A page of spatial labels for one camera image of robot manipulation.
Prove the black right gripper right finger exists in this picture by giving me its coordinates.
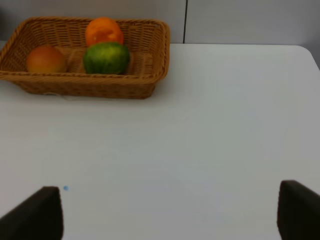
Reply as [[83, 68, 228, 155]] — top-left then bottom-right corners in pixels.
[[276, 180, 320, 240]]

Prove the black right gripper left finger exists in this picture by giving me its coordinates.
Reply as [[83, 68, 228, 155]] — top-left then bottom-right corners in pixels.
[[0, 186, 64, 240]]

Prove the red yellow peach fruit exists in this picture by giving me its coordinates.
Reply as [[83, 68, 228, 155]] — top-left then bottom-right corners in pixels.
[[26, 45, 67, 74]]

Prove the orange tangerine fruit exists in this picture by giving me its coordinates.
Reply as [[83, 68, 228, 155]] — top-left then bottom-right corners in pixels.
[[85, 17, 124, 47]]

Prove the light orange wicker basket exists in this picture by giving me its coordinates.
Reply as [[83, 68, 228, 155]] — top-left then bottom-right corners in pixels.
[[0, 16, 171, 99]]

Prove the green lime fruit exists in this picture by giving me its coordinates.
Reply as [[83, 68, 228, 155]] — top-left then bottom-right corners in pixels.
[[83, 42, 131, 75]]

